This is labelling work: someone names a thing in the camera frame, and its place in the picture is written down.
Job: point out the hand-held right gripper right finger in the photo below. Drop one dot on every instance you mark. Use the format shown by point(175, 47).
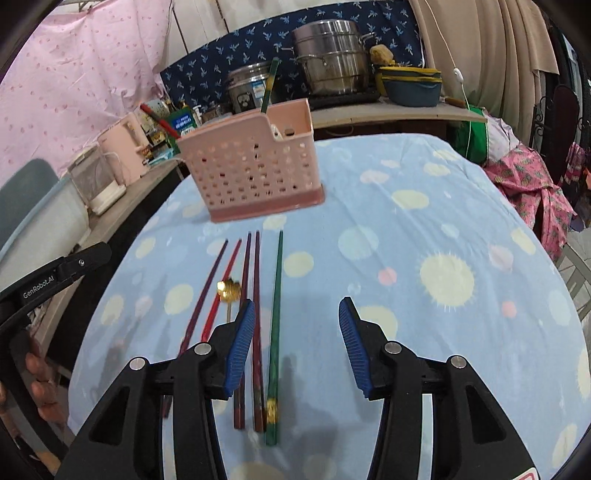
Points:
point(353, 344)

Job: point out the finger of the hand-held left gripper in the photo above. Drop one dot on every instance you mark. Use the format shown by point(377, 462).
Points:
point(83, 261)

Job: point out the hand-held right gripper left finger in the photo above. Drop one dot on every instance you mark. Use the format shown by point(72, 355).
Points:
point(240, 344)

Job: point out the green chopstick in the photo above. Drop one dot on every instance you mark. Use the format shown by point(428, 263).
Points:
point(276, 323)
point(270, 83)

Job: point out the gold spoon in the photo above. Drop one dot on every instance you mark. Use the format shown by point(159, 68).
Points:
point(229, 290)

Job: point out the red chopstick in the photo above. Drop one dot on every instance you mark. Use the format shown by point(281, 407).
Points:
point(246, 267)
point(224, 286)
point(159, 120)
point(207, 290)

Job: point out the pink perforated utensil basket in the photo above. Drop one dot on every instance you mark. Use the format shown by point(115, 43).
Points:
point(249, 175)

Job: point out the person's left hand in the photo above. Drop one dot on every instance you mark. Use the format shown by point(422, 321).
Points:
point(42, 371)

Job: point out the clear white jug kettle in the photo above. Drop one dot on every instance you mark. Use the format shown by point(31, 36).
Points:
point(97, 184)

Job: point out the pink electric kettle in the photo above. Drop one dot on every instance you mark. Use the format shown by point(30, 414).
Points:
point(122, 147)

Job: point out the blue dotted tablecloth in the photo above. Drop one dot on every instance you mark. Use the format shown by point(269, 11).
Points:
point(415, 240)

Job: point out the blue carton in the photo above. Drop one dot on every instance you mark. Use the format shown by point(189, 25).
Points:
point(181, 122)

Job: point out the pink patterned curtain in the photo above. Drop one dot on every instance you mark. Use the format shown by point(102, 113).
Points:
point(69, 69)

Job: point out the wooden counter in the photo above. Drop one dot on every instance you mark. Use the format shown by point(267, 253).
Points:
point(392, 113)

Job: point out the green bag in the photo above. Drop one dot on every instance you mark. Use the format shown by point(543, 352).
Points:
point(466, 138)

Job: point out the navy floral cloth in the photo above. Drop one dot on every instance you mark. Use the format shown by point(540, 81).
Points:
point(207, 60)

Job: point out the steel rice cooker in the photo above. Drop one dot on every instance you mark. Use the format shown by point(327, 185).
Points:
point(244, 87)

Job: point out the pink floral garment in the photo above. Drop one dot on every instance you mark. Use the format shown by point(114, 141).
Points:
point(531, 184)

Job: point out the black induction cooktop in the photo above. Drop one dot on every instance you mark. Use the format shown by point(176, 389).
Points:
point(351, 98)

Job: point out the blue yellow-rimmed pot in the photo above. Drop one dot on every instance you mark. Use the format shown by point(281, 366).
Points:
point(411, 90)

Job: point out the stacked steel steamer pot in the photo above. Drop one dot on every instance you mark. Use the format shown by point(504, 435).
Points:
point(332, 60)

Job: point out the brown scrub sponge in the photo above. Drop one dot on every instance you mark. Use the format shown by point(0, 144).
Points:
point(381, 54)

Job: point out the dark metal chair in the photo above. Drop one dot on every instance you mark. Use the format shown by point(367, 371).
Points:
point(563, 115)

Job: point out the beige curtain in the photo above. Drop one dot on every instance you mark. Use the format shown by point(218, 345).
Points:
point(489, 46)

